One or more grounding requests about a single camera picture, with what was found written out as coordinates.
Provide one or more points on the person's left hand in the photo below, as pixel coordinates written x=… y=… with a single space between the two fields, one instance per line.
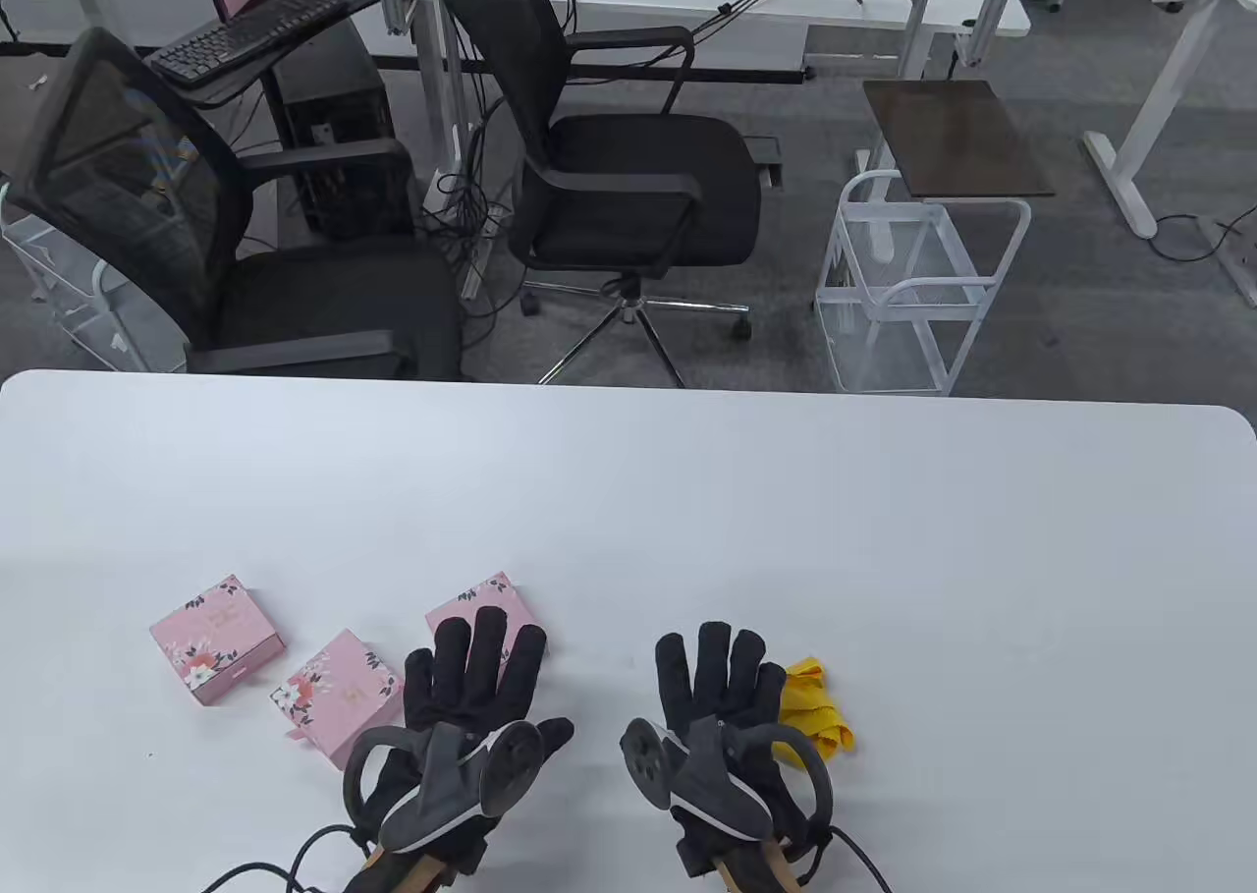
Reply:
x=471 y=677

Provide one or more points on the person's right hand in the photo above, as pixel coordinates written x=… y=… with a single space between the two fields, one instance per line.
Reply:
x=717 y=682

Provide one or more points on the pink floral box sleeve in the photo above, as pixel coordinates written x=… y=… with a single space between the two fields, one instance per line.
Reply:
x=491 y=593

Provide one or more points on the yellow cleaning cloth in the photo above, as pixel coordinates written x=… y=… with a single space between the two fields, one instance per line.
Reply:
x=810 y=711

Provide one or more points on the person's left forearm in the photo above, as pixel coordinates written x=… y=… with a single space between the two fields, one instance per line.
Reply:
x=403 y=878

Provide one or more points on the person's right forearm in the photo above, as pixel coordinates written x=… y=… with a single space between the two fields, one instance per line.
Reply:
x=751 y=878

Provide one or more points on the grey hand controller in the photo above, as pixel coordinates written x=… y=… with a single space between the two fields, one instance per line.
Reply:
x=712 y=785
x=442 y=785

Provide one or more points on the pink floral box, middle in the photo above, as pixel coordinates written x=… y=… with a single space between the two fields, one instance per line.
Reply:
x=339 y=697

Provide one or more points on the pink floral gift box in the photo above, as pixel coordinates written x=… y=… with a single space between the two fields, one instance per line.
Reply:
x=211 y=638

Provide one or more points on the black mesh office chair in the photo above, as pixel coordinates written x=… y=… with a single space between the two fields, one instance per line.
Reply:
x=324 y=304

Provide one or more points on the black chair chrome base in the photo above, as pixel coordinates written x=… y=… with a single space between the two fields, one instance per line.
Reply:
x=638 y=186

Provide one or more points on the black computer tower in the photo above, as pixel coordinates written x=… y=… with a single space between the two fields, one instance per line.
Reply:
x=334 y=97

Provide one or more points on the dark brown wooden board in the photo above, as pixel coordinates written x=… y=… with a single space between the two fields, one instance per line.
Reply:
x=957 y=137

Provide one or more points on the white desk foot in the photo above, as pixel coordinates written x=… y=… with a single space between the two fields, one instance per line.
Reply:
x=1239 y=279

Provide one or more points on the black keyboard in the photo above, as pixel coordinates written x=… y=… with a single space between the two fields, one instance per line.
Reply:
x=245 y=33

